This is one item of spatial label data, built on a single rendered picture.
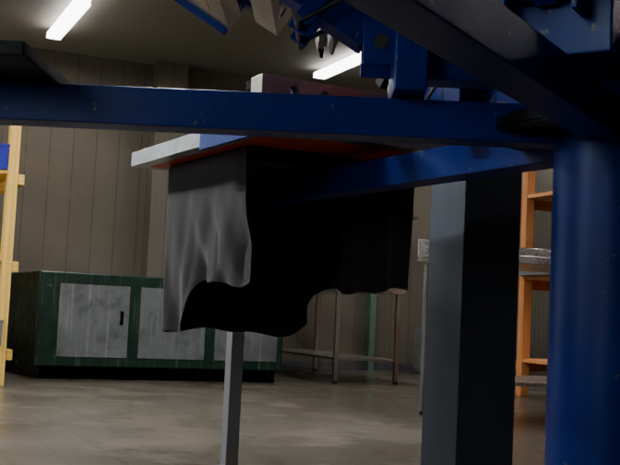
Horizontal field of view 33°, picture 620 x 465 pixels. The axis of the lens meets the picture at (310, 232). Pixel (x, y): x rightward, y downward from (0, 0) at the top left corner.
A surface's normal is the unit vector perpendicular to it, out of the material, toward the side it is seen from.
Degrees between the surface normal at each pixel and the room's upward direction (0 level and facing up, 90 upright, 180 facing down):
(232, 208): 95
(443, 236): 90
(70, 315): 90
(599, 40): 90
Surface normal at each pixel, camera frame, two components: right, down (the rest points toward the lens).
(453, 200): -0.91, -0.07
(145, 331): 0.41, -0.05
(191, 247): -0.76, 0.01
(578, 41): -0.51, -0.09
